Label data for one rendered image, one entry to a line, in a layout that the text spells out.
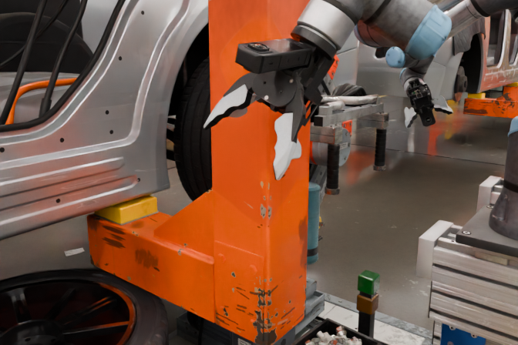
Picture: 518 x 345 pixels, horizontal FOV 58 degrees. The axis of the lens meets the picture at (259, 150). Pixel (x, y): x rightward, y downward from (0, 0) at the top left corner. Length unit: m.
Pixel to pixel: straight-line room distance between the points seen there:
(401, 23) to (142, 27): 0.85
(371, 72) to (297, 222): 3.02
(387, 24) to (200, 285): 0.76
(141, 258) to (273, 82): 0.79
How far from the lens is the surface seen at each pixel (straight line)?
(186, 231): 1.18
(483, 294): 1.07
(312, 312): 1.99
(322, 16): 0.66
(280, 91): 0.65
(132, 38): 1.36
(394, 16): 0.70
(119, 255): 1.41
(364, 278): 1.12
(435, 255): 1.07
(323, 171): 1.85
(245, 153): 0.96
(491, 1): 1.58
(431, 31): 0.71
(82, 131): 1.28
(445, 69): 4.12
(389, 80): 3.99
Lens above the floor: 1.17
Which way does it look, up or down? 12 degrees down
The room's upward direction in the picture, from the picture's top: straight up
